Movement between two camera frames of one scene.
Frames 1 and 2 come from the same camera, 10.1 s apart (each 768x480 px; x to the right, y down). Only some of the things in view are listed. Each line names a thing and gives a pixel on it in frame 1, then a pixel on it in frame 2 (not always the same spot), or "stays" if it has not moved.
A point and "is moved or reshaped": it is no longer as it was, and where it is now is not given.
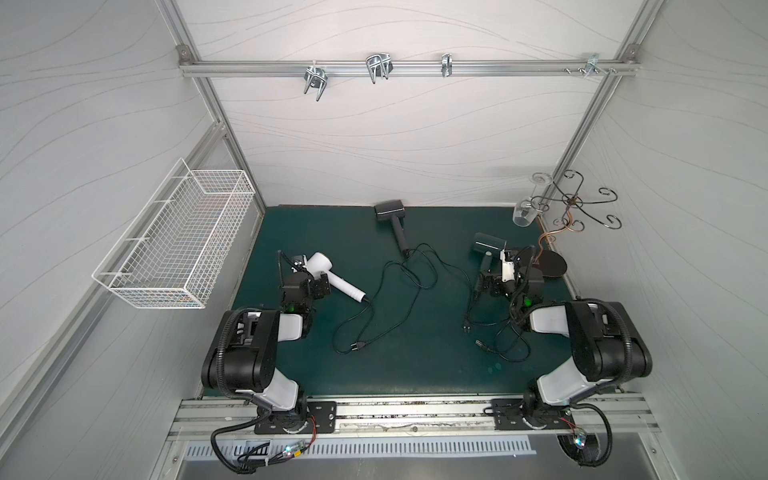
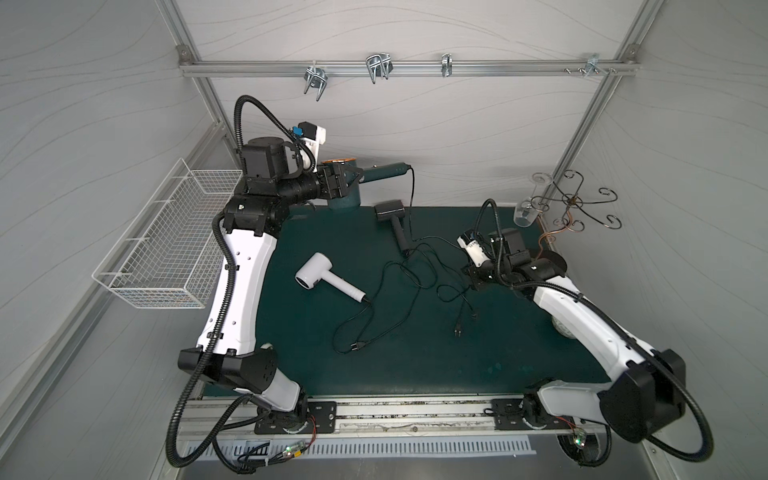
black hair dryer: x=394 y=211 stays
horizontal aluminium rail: x=417 y=68 stays
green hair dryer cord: x=467 y=329 -> x=462 y=310
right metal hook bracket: x=593 y=63 stays
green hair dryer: x=489 y=245 is moved or reshaped
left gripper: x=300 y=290 -> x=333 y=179
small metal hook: x=446 y=64 stays
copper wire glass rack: x=553 y=264 stays
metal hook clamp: x=315 y=77 stays
